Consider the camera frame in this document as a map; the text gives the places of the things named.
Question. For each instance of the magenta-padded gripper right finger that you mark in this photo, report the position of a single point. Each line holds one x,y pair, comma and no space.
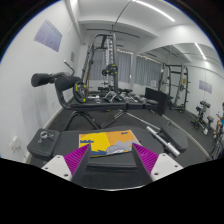
146,160

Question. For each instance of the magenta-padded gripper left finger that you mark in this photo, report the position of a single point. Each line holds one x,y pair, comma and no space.
78,160

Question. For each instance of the yellow orange printed towel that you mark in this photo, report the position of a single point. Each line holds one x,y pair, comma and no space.
100,141

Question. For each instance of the black padded weight bench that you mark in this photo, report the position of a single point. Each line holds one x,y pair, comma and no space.
66,140

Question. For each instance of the silver barbell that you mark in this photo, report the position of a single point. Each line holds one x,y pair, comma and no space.
163,140

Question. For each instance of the silver barbell spring collar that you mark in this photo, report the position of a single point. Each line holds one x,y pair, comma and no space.
50,135

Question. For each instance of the black roller pad bench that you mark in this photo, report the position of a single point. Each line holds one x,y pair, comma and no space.
100,106

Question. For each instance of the black box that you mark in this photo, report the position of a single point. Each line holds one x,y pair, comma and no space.
156,98

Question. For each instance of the black yellow weight plate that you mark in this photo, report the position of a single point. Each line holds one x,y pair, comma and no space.
113,70
77,96

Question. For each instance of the dumbbells group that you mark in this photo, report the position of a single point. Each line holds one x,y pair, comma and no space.
128,97

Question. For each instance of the black exercise machine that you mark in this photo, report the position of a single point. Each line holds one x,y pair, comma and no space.
201,115

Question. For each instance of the person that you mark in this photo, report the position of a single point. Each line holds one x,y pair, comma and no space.
220,120

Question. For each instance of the black squat rack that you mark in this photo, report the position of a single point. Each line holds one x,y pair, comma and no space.
182,83

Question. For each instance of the grey window curtain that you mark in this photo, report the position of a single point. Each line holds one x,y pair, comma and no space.
125,66
146,71

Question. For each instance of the black power rack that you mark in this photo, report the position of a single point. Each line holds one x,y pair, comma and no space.
115,53

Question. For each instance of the long ceiling light strip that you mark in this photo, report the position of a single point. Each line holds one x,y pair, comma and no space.
155,9
200,51

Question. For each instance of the white wall socket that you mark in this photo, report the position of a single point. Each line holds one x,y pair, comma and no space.
14,144

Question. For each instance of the small purple wall poster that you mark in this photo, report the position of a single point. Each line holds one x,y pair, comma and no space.
205,86

